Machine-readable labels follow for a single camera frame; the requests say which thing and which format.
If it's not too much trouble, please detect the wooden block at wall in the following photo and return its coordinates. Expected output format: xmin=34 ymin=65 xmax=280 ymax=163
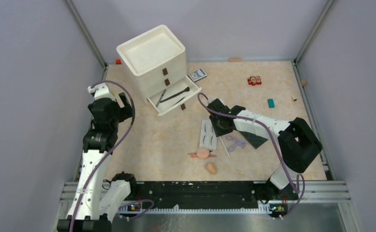
xmin=228 ymin=58 xmax=243 ymax=62

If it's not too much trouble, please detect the teal toy block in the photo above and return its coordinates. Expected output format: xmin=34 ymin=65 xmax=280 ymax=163
xmin=267 ymin=99 xmax=275 ymax=108

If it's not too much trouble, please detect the white cosmetic pencil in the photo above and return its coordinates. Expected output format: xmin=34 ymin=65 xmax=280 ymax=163
xmin=219 ymin=136 xmax=231 ymax=158

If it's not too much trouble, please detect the beige makeup sponge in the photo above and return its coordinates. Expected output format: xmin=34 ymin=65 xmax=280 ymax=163
xmin=205 ymin=162 xmax=217 ymax=174

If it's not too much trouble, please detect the white plastic drawer organizer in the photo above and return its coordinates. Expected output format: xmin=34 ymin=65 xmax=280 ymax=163
xmin=116 ymin=25 xmax=201 ymax=121

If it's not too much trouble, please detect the black makeup brush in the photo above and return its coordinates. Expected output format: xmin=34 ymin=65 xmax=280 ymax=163
xmin=159 ymin=87 xmax=190 ymax=103

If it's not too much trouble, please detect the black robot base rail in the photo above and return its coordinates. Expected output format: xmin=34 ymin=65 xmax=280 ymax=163
xmin=126 ymin=181 xmax=298 ymax=209

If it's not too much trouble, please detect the dark green building baseplate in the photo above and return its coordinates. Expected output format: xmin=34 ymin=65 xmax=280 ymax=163
xmin=240 ymin=131 xmax=268 ymax=149

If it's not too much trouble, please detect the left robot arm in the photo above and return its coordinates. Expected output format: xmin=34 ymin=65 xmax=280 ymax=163
xmin=56 ymin=92 xmax=138 ymax=232

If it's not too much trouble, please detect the silver eyeliner pencil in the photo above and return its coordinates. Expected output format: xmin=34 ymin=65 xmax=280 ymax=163
xmin=155 ymin=89 xmax=166 ymax=107

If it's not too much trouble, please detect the white false eyelash card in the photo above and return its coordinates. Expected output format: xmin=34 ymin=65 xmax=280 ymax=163
xmin=199 ymin=120 xmax=218 ymax=150

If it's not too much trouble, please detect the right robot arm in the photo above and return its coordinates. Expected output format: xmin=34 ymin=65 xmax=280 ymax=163
xmin=205 ymin=99 xmax=323 ymax=199

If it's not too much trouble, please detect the blue playing card deck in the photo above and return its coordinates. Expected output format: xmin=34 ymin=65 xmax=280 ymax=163
xmin=188 ymin=68 xmax=208 ymax=83

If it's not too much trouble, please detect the peach powder puff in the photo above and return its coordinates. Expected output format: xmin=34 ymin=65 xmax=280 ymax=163
xmin=196 ymin=147 xmax=211 ymax=159

